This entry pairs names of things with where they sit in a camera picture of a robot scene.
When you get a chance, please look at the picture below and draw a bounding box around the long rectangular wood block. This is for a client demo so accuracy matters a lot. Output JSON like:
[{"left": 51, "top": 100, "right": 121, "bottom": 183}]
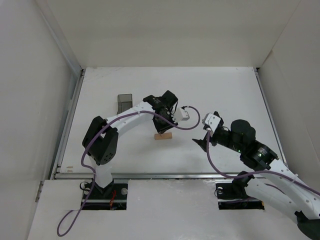
[{"left": 154, "top": 132, "right": 173, "bottom": 141}]

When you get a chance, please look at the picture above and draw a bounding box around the dark transparent plastic bin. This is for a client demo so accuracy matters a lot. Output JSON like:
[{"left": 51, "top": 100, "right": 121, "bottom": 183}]
[{"left": 117, "top": 93, "right": 133, "bottom": 114}]

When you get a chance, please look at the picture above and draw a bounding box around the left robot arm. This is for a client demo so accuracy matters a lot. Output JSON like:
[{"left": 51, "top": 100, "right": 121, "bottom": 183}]
[{"left": 82, "top": 90, "right": 178, "bottom": 196}]

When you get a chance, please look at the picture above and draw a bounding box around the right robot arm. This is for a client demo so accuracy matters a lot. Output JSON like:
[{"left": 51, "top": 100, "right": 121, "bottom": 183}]
[{"left": 194, "top": 114, "right": 320, "bottom": 240}]

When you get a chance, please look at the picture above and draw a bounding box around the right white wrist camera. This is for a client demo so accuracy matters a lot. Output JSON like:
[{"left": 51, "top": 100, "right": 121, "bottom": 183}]
[{"left": 202, "top": 111, "right": 224, "bottom": 137}]

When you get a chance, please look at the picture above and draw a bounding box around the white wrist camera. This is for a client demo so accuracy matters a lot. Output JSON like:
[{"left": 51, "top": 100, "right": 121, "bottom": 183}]
[
  {"left": 172, "top": 107, "right": 190, "bottom": 123},
  {"left": 202, "top": 111, "right": 224, "bottom": 137}
]

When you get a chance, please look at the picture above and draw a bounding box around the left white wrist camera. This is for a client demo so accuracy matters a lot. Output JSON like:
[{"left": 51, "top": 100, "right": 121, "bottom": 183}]
[{"left": 172, "top": 107, "right": 190, "bottom": 123}]

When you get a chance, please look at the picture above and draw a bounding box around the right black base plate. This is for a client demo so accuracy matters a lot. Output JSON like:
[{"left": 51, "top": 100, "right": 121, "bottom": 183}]
[{"left": 214, "top": 175, "right": 265, "bottom": 210}]

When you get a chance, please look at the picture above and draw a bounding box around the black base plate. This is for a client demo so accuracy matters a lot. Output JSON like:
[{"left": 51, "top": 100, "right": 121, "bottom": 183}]
[
  {"left": 79, "top": 181, "right": 129, "bottom": 211},
  {"left": 214, "top": 175, "right": 265, "bottom": 210}
]

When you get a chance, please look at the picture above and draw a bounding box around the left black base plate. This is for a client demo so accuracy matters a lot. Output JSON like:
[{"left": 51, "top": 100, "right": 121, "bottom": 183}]
[{"left": 79, "top": 181, "right": 129, "bottom": 211}]

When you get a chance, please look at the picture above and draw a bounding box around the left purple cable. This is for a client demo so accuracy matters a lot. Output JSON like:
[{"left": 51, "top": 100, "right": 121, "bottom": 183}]
[{"left": 56, "top": 105, "right": 201, "bottom": 237}]

